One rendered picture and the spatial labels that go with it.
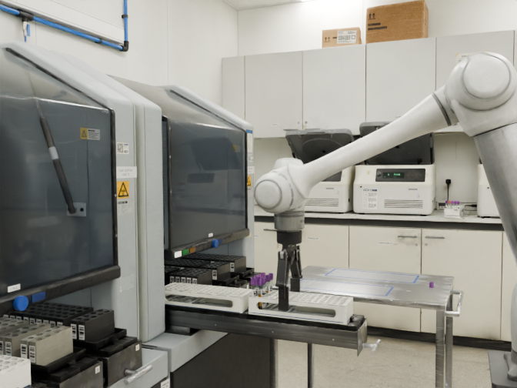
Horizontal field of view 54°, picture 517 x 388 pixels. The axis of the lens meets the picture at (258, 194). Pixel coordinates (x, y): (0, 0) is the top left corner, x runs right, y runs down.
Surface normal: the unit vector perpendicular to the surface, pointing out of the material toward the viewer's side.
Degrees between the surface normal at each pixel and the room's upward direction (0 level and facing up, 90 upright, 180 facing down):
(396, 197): 90
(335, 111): 90
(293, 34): 90
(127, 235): 90
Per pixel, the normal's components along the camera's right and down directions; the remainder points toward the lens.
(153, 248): 0.93, 0.01
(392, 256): -0.40, 0.05
